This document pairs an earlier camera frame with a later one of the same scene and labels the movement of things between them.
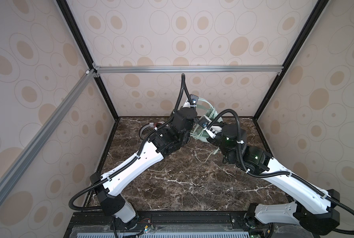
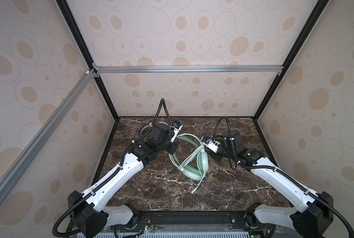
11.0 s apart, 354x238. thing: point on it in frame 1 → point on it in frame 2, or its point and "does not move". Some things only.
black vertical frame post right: (314, 17) does not move
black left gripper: (192, 120) → (172, 148)
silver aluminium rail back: (189, 69) does not move
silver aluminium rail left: (4, 186) does not move
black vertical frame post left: (83, 46) does not move
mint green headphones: (214, 116) → (202, 164)
